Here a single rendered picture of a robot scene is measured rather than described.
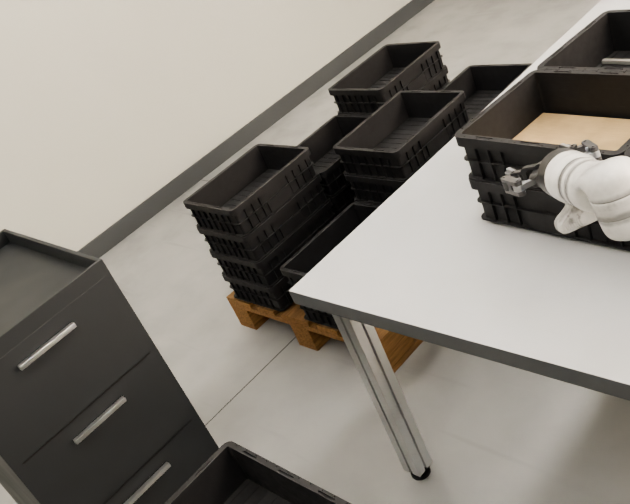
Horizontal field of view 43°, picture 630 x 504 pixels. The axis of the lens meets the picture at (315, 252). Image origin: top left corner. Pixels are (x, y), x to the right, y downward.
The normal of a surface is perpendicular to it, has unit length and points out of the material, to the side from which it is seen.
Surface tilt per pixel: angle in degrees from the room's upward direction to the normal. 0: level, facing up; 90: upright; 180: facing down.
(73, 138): 90
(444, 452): 0
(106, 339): 90
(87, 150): 90
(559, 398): 0
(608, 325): 0
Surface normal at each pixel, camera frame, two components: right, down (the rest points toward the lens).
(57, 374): 0.67, 0.15
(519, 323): -0.36, -0.80
